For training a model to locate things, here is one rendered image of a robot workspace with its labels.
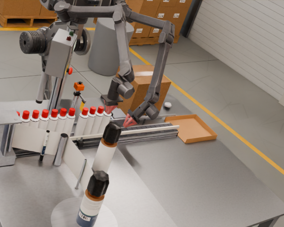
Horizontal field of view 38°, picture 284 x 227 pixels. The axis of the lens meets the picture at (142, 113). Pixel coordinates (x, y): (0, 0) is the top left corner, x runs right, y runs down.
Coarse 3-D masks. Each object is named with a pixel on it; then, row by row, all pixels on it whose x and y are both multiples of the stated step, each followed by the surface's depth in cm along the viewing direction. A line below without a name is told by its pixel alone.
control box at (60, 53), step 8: (56, 32) 209; (64, 32) 212; (56, 40) 201; (64, 40) 204; (72, 40) 207; (56, 48) 202; (64, 48) 202; (72, 48) 207; (48, 56) 204; (56, 56) 204; (64, 56) 204; (48, 64) 207; (56, 64) 206; (64, 64) 206; (48, 72) 209; (56, 72) 209; (64, 72) 209
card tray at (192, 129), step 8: (168, 120) 302; (176, 120) 306; (184, 120) 309; (192, 120) 313; (200, 120) 312; (184, 128) 299; (192, 128) 303; (200, 128) 307; (208, 128) 306; (184, 136) 290; (192, 136) 294; (200, 136) 297; (208, 136) 294; (216, 136) 300
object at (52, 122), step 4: (52, 112) 221; (56, 112) 221; (52, 116) 222; (56, 116) 223; (52, 120) 222; (56, 120) 223; (48, 124) 224; (52, 124) 223; (56, 124) 226; (48, 128) 225; (52, 128) 225
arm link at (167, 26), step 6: (126, 12) 275; (132, 12) 274; (132, 18) 274; (138, 18) 271; (144, 18) 269; (150, 18) 266; (156, 18) 264; (144, 24) 272; (150, 24) 265; (156, 24) 262; (162, 24) 259; (168, 24) 256; (162, 30) 258; (168, 30) 255; (174, 30) 262; (168, 36) 255; (168, 42) 259
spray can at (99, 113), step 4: (100, 108) 238; (96, 112) 240; (100, 112) 239; (96, 116) 240; (100, 116) 239; (96, 120) 241; (100, 120) 241; (96, 124) 242; (100, 124) 244; (92, 128) 244; (96, 128) 244; (92, 132) 245; (96, 132) 246
